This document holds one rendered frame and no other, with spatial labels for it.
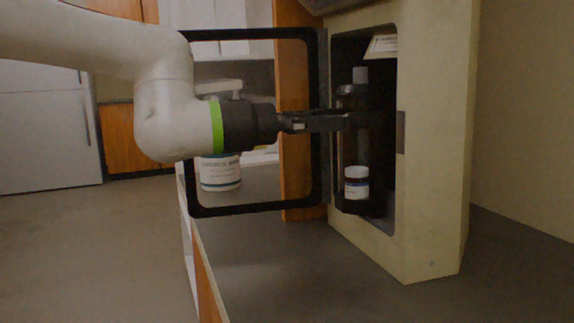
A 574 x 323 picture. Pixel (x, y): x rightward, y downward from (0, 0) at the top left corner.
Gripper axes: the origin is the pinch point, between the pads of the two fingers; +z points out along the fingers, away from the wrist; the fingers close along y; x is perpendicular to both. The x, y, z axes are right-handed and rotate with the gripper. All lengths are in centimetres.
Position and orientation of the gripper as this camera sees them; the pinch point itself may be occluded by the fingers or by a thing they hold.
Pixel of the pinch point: (359, 117)
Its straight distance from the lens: 82.7
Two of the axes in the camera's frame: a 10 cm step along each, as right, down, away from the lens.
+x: 0.4, 9.8, 2.1
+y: -2.7, -2.0, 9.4
